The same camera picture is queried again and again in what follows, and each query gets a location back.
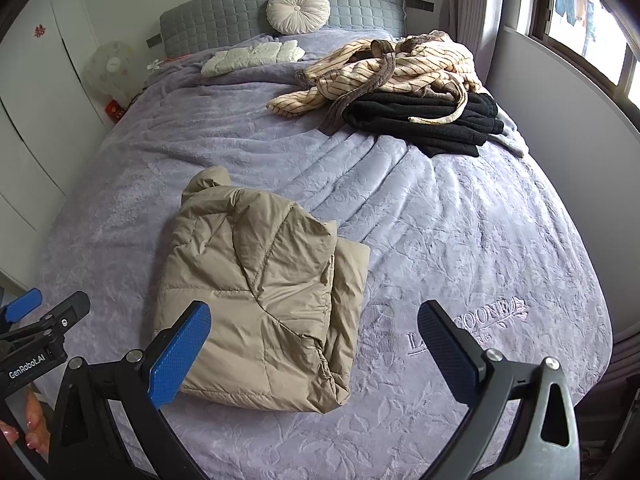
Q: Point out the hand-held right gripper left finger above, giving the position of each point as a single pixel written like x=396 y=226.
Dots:
x=180 y=355

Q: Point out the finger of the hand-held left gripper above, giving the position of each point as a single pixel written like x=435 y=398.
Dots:
x=67 y=312
x=22 y=302

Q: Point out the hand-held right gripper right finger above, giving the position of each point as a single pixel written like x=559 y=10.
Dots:
x=445 y=350

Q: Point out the beige puffer jacket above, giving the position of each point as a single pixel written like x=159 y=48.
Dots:
x=250 y=285

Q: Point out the person's left hand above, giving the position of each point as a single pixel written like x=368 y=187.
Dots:
x=35 y=425

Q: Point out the lavender embossed blanket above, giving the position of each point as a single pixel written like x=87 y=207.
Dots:
x=450 y=235

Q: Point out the white wardrobe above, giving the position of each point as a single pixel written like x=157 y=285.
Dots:
x=40 y=135

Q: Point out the small red box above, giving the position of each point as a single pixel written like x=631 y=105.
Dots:
x=116 y=111

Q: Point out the light grey cloth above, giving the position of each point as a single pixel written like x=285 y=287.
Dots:
x=515 y=135

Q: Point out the black folded garment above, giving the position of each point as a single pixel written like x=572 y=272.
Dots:
x=410 y=125

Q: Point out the white electric fan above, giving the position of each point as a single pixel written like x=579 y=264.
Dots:
x=109 y=67

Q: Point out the red wardrobe sticker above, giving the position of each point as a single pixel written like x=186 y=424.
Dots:
x=38 y=31

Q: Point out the cream striped fleece robe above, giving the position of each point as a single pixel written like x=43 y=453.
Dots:
x=410 y=67

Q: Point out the white quilted garment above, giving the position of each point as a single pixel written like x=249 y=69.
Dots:
x=250 y=57

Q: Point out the grey quilted headboard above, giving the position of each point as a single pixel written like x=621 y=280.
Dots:
x=215 y=15

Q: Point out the grey curtain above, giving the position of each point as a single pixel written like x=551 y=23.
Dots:
x=477 y=15

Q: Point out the window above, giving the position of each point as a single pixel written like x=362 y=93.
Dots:
x=600 y=35

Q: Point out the round cream cushion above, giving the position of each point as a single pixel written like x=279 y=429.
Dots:
x=298 y=10

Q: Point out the hanging laundry outside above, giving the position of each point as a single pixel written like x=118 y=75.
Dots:
x=575 y=2

